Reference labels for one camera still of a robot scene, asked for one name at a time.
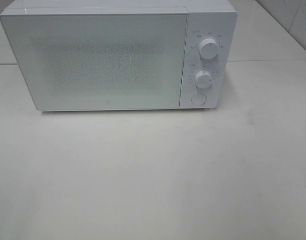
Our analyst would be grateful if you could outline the white microwave knob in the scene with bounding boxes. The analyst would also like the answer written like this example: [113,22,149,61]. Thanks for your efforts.
[198,37,220,60]
[194,70,213,89]

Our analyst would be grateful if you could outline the round white door release button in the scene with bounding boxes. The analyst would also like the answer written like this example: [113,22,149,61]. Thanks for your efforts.
[191,93,207,106]

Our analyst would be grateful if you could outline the white microwave door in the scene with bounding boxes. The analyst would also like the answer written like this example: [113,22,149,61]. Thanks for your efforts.
[1,14,187,111]

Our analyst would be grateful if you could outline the white microwave oven body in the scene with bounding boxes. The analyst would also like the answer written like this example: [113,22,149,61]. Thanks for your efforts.
[0,0,238,111]

